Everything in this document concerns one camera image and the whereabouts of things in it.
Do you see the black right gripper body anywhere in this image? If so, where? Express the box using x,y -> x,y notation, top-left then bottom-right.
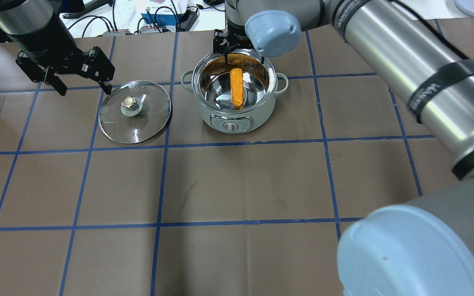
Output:
213,30 -> 255,55

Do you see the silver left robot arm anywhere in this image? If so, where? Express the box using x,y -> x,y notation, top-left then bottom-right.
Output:
0,0 -> 115,96

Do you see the glass pot lid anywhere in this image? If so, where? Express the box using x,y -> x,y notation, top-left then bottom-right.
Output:
98,80 -> 172,144

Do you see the yellow corn cob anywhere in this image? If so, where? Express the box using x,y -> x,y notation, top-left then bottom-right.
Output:
230,67 -> 244,110

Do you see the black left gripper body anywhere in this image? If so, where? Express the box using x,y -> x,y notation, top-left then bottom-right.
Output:
16,46 -> 115,84

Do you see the grey electric cooking pot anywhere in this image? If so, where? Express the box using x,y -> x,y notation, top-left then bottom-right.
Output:
181,49 -> 288,134

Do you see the blue white box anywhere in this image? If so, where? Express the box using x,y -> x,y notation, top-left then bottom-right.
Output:
140,4 -> 188,27

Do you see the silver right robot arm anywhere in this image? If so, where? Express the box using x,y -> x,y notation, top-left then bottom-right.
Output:
214,0 -> 474,296

